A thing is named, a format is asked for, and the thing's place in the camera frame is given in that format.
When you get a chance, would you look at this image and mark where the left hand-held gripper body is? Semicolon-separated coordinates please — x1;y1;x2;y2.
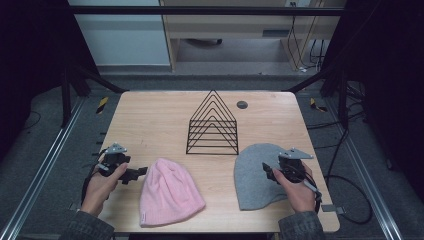
96;142;132;178

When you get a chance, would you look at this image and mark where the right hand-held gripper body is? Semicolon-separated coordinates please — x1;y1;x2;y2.
278;147;314;184

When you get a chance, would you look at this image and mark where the gray knit beanie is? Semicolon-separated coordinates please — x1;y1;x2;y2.
233;143;291;212

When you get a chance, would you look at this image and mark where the pink knit beanie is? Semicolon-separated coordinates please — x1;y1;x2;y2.
139;157;207;229

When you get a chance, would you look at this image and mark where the black triangular wire rack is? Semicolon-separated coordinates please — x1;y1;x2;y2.
185;89;240;156

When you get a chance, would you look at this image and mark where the person's right hand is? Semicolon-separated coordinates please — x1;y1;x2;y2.
272;163;318;214

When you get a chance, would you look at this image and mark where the person's left hand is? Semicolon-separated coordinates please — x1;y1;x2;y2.
80;162;129;218

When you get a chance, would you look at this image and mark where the yellow black striped tape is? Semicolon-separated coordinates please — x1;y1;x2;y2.
95;96;110;115
309;97;328;113

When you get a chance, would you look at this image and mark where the white cabinet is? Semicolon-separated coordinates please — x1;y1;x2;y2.
68;0;172;67

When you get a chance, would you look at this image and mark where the black curtain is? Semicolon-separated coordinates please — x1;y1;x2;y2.
321;0;424;203
0;0;101;163

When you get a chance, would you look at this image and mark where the right hand-held gripper cable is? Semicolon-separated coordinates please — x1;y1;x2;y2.
301;173;324;214

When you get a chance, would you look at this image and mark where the hand-held gripper cable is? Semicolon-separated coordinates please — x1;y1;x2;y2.
80;148;108;206
301;173;324;214

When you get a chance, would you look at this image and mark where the left hand-held gripper cable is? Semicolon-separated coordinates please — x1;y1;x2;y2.
80;148;108;206

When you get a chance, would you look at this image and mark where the aluminium floor rail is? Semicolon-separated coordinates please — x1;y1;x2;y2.
0;96;86;240
324;98;404;240

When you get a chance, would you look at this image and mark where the black frame strut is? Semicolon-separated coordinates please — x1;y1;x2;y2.
286;66;350;129
60;64;128;128

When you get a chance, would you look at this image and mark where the looped black floor cable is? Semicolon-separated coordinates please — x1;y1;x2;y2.
324;128;374;225

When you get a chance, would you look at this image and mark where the yellow cable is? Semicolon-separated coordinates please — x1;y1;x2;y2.
287;0;326;72

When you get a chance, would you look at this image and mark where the black horizontal frame bar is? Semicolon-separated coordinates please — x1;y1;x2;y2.
68;5;346;17

